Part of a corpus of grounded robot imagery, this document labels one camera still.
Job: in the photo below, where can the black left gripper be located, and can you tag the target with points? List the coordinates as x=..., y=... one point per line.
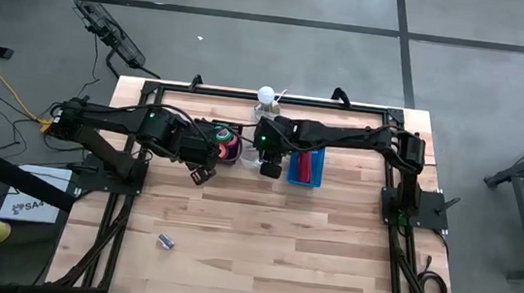
x=184, y=143

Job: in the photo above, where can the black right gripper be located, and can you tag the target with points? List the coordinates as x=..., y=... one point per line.
x=278, y=133

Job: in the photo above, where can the red stapler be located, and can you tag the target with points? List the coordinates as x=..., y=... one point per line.
x=303, y=168

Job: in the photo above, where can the orange tape roll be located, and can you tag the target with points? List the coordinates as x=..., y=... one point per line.
x=221, y=147

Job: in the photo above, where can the pink tape roll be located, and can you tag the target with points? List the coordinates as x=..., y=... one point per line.
x=233, y=142

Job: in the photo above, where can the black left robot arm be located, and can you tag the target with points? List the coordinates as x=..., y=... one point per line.
x=109, y=116

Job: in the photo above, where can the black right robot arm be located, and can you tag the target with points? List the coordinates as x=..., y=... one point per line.
x=341, y=134

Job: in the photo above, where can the clear plastic bin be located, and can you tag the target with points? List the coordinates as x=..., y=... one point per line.
x=248, y=157

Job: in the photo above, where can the black plastic basket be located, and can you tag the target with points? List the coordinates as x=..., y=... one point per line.
x=233, y=160

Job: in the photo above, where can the blue plastic basket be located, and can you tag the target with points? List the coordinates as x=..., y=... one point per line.
x=315, y=171

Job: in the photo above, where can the white round ball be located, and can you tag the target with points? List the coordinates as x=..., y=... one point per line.
x=265, y=95

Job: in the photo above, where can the small silver blue cylinder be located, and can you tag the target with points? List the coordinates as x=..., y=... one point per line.
x=165, y=241

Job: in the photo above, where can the black diagonal bar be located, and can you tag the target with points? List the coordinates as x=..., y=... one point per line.
x=19, y=178

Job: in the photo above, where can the black aluminium table frame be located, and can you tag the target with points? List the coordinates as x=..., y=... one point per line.
x=320, y=104

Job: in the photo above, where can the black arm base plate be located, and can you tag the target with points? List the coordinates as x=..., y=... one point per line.
x=435, y=218
x=92, y=180

